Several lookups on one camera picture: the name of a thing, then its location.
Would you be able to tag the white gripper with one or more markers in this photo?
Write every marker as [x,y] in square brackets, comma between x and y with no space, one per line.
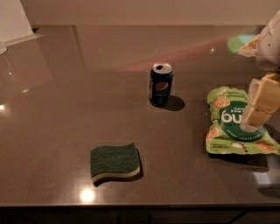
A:
[269,48]

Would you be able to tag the blue pepsi can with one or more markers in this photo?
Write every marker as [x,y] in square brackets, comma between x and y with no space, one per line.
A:
[160,83]

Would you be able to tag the green yellow sponge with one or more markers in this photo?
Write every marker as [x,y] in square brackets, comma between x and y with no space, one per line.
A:
[114,162]

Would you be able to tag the green snack bag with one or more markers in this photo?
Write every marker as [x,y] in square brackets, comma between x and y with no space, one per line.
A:
[225,135]

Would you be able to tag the white object at left edge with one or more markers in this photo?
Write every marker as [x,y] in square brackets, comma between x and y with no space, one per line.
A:
[14,25]

